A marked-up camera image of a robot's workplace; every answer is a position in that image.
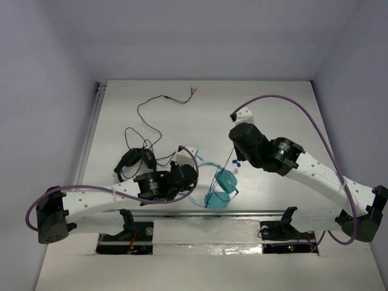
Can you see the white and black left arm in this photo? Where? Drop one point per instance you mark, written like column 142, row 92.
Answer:
column 59, row 209

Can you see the white front cover board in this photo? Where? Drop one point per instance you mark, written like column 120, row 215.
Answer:
column 73, row 265

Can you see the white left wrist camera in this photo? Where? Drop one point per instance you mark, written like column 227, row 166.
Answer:
column 183, row 157

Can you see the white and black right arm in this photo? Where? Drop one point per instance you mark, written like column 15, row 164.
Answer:
column 359, row 208

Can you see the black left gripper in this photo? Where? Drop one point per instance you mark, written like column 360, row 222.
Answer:
column 188, row 174

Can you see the black headphones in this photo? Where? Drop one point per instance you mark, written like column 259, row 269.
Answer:
column 133, row 156

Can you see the aluminium left rail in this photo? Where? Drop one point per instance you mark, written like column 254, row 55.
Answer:
column 100, row 92

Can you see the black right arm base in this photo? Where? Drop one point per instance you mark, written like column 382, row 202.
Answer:
column 279, row 237

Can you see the teal cat ear headphones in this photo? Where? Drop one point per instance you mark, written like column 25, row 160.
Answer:
column 223, row 188

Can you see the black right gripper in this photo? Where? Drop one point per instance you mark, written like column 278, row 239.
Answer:
column 240, row 155

